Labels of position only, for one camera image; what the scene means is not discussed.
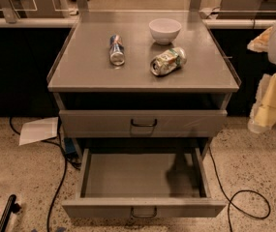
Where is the blue silver energy drink can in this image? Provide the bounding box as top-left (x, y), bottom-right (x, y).
top-left (109, 35), bottom-right (125, 66)

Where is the white bowl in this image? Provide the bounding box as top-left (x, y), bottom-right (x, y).
top-left (149, 18), bottom-right (182, 44)

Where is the black bar object on floor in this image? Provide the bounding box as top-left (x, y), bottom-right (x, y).
top-left (0, 194), bottom-right (21, 232)

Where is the white paper sheet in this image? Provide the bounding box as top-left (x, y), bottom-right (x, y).
top-left (19, 117), bottom-right (58, 145)

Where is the blue box under cabinet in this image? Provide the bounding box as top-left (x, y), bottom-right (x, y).
top-left (63, 138), bottom-right (77, 155)

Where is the closed grey top drawer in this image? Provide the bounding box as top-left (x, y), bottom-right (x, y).
top-left (59, 110), bottom-right (227, 138)

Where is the grey drawer cabinet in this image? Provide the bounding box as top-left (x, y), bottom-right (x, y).
top-left (46, 10), bottom-right (242, 220)

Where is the black cable on right floor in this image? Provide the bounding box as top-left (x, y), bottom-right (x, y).
top-left (208, 147), bottom-right (272, 232)

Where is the black cable on left floor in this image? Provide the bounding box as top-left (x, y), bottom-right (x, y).
top-left (9, 116), bottom-right (82, 232)

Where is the crushed green 7up can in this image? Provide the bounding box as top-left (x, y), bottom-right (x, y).
top-left (150, 47), bottom-right (187, 76)

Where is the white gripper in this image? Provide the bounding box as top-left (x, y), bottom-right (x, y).
top-left (247, 22), bottom-right (276, 133)

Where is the black cable on floor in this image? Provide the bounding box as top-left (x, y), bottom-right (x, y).
top-left (208, 147), bottom-right (272, 232)
top-left (9, 116), bottom-right (82, 232)

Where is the open grey middle drawer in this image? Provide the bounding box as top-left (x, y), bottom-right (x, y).
top-left (62, 148), bottom-right (227, 218)

